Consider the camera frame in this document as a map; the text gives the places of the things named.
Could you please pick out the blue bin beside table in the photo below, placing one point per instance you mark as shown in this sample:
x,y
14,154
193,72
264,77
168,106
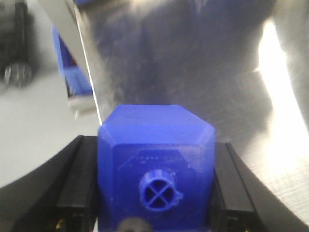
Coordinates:
x,y
79,90

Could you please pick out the stainless steel shelf frame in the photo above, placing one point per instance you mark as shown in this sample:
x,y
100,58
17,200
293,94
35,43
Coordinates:
x,y
62,14

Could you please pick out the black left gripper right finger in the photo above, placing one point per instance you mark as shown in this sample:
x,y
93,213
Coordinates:
x,y
242,203

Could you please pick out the blue bottle-shaped plastic part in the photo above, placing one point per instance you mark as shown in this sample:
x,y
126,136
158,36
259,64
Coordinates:
x,y
155,162

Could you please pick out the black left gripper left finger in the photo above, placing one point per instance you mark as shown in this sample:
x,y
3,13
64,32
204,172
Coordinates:
x,y
59,196

